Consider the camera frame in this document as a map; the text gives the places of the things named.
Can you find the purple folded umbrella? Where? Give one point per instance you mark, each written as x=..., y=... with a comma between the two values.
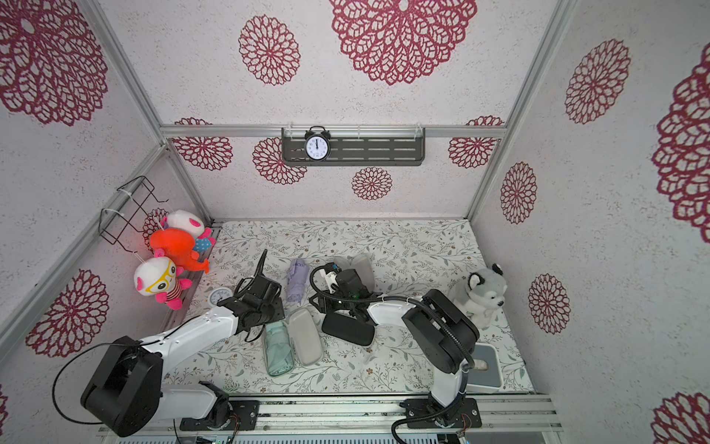
x=298, y=277

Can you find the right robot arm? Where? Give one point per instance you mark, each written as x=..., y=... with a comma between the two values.
x=446, y=337

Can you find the white plush with glasses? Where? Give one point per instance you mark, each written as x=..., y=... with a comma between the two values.
x=160, y=277

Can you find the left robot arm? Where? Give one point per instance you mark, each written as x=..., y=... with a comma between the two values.
x=126, y=392

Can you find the black alarm clock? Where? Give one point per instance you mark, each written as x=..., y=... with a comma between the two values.
x=317, y=143

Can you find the orange plush toy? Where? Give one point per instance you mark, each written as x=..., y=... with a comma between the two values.
x=178, y=246

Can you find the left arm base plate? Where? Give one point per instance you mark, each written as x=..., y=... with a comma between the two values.
x=244, y=415

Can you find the white alarm clock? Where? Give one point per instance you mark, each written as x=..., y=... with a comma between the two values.
x=218, y=295

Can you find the black wire rack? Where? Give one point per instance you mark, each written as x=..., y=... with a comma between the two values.
x=132, y=213

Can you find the white pink plush top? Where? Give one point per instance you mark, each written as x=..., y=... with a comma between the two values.
x=186, y=221

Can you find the husky plush toy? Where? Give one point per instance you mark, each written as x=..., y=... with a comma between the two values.
x=480, y=295

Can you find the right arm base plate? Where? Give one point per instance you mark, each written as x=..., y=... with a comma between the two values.
x=427, y=413

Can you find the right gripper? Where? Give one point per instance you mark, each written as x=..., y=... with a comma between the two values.
x=344, y=325

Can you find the green umbrella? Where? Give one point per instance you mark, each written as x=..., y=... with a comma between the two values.
x=277, y=349

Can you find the grey wall shelf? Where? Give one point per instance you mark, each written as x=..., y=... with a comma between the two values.
x=359, y=150

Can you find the grey tray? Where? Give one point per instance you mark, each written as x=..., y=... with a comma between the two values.
x=486, y=376

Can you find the black umbrella case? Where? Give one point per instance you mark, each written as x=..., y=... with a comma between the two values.
x=353, y=330

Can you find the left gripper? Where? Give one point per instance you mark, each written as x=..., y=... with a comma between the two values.
x=280, y=309

